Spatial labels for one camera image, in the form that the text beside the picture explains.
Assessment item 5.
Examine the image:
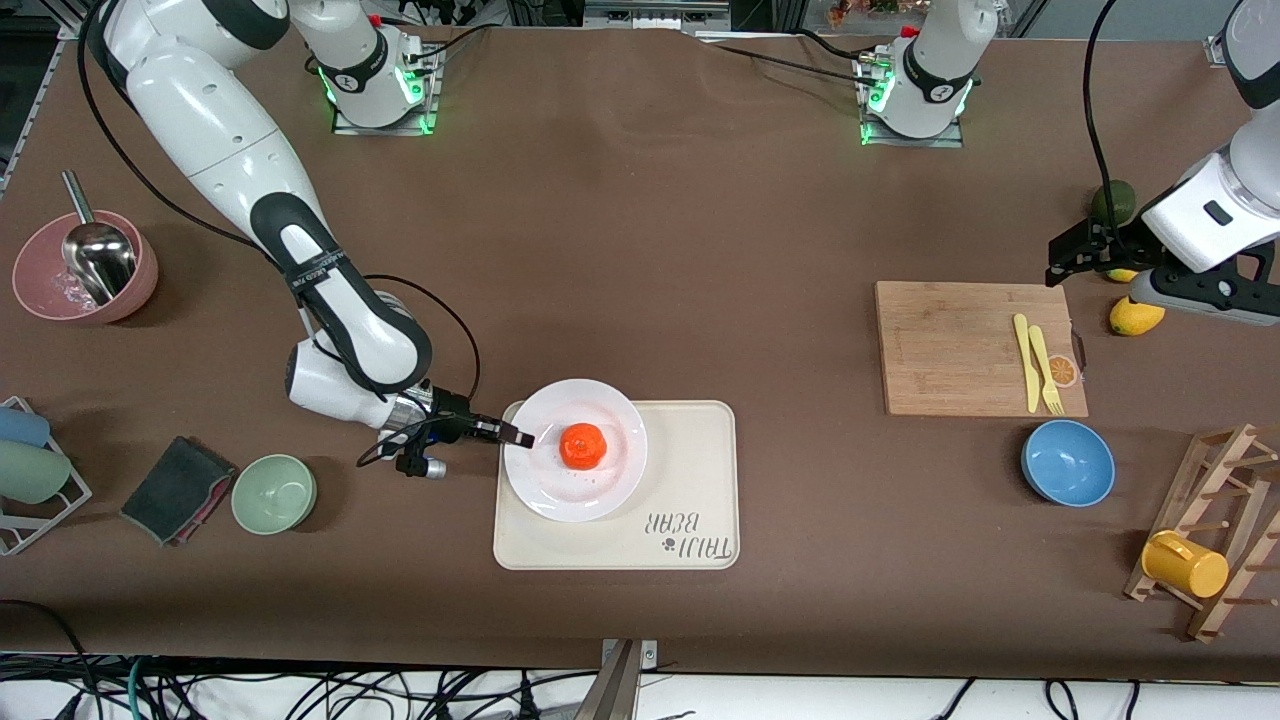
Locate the orange fruit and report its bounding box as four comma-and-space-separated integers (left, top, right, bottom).
559, 421, 610, 472

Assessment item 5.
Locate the white round plate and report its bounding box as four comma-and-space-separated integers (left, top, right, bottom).
503, 378, 649, 524

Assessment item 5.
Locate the green avocado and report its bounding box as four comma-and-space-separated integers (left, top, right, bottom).
1089, 179, 1139, 229

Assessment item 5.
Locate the yellow lemon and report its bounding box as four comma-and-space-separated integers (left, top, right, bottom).
1108, 296, 1168, 338

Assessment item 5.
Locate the yellow plastic knife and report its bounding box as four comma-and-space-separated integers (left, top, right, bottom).
1012, 313, 1042, 415

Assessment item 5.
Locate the light green bowl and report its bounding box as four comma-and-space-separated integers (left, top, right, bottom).
231, 454, 318, 536

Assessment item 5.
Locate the wooden cutting board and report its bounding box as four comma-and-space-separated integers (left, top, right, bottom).
875, 280, 1089, 419

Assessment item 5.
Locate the folded dark grey cloth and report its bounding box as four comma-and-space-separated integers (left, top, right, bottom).
120, 436, 238, 547

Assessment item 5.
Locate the blue bowl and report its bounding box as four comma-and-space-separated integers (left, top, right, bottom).
1021, 419, 1116, 508

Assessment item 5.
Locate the wooden peg mug rack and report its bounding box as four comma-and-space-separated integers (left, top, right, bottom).
1123, 423, 1280, 642

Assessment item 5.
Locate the cream bear print tray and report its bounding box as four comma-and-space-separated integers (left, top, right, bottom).
492, 399, 741, 572

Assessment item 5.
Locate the metal scoop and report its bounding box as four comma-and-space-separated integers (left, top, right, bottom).
60, 169, 139, 306

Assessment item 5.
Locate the clear crumpled plastic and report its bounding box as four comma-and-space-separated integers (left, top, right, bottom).
45, 275, 97, 312

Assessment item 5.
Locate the grey metal bar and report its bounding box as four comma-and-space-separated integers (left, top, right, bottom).
583, 640, 644, 720

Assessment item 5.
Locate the pink bowl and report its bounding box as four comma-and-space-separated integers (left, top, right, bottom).
12, 210, 159, 324

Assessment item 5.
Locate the pale green cup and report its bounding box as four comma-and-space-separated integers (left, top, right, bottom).
0, 440, 73, 505

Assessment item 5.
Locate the pale blue cup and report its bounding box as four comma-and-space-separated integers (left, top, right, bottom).
0, 406, 51, 448

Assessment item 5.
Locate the yellow mug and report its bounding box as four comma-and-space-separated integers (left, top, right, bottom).
1141, 530, 1230, 599

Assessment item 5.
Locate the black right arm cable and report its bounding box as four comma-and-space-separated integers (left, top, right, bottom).
77, 0, 484, 411

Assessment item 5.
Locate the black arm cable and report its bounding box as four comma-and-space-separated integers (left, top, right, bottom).
1082, 0, 1123, 219
77, 0, 484, 411

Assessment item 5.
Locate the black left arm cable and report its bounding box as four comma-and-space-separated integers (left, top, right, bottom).
1082, 0, 1123, 219

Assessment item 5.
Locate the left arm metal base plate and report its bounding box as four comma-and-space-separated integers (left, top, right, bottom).
858, 52, 967, 150

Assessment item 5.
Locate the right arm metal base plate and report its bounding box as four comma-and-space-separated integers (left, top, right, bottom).
331, 45, 442, 137

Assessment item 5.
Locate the white wire cup rack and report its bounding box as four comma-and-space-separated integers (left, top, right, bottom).
0, 396, 93, 557

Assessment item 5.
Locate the black base power cable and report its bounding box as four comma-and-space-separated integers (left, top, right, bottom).
695, 38, 881, 87
404, 24, 492, 64

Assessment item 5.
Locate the black floor cable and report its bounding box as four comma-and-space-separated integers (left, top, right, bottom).
0, 598, 97, 720

